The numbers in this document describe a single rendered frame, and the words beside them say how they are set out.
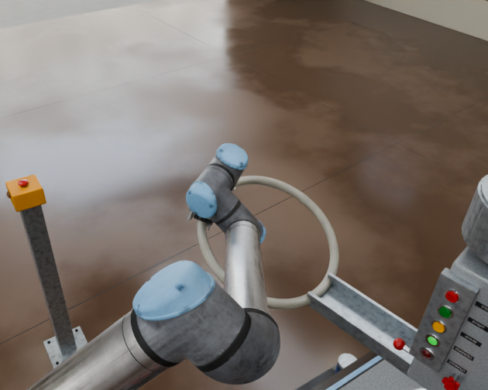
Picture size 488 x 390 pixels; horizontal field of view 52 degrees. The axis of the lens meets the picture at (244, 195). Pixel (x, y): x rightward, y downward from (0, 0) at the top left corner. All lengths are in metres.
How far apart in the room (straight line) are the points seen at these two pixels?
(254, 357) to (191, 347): 0.10
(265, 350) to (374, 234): 2.89
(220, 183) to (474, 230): 0.61
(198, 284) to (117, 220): 2.91
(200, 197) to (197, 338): 0.57
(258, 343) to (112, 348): 0.23
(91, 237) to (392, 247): 2.04
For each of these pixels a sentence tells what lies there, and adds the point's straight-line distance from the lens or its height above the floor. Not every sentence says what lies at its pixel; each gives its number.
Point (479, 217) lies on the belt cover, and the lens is 1.11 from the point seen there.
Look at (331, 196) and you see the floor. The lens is 3.94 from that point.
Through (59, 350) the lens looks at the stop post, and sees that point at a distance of 2.95.
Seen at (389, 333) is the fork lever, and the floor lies 1.12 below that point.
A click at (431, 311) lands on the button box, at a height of 1.45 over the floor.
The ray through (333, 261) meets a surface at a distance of 1.69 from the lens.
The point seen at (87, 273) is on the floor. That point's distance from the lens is 3.30.
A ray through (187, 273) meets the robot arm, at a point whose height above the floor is 1.77.
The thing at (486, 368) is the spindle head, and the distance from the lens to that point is 1.30.
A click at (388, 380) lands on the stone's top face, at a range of 1.81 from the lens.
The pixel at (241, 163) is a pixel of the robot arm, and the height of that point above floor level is 1.57.
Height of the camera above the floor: 2.32
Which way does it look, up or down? 37 degrees down
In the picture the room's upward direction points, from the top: 3 degrees clockwise
